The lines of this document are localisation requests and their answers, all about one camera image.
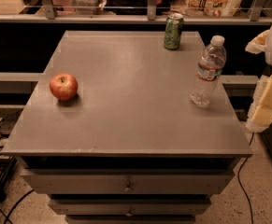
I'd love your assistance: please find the grey drawer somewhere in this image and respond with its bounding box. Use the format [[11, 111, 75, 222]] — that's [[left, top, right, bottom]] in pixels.
[[21, 169, 234, 195], [49, 199, 210, 217]]

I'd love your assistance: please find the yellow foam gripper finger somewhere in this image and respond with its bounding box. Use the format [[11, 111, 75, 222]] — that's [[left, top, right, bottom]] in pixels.
[[246, 75, 272, 133], [245, 30, 268, 54]]

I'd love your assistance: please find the green soda can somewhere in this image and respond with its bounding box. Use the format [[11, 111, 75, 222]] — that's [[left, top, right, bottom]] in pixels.
[[164, 13, 184, 49]]

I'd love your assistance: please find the black bag behind railing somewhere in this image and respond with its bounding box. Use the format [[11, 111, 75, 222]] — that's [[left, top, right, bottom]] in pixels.
[[104, 0, 173, 15]]

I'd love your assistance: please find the red apple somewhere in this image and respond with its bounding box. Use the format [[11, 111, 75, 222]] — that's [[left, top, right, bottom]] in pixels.
[[50, 73, 78, 101]]

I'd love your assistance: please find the middle grey drawer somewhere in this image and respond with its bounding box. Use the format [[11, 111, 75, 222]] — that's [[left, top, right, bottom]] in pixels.
[[49, 199, 210, 217]]

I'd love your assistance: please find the metal railing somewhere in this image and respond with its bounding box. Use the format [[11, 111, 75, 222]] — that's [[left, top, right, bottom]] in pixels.
[[0, 0, 272, 25]]

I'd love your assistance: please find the clear plastic water bottle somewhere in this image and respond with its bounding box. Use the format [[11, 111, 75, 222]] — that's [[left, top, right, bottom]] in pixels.
[[190, 35, 227, 107]]

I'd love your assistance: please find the black cable right floor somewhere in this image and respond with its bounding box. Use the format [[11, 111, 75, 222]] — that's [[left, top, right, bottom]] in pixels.
[[236, 132, 256, 224]]

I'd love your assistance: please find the top grey drawer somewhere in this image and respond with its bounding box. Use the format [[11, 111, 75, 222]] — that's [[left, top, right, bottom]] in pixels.
[[21, 169, 234, 195]]

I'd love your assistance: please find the grey drawer cabinet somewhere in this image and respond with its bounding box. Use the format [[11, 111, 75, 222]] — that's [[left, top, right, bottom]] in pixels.
[[4, 31, 251, 224]]

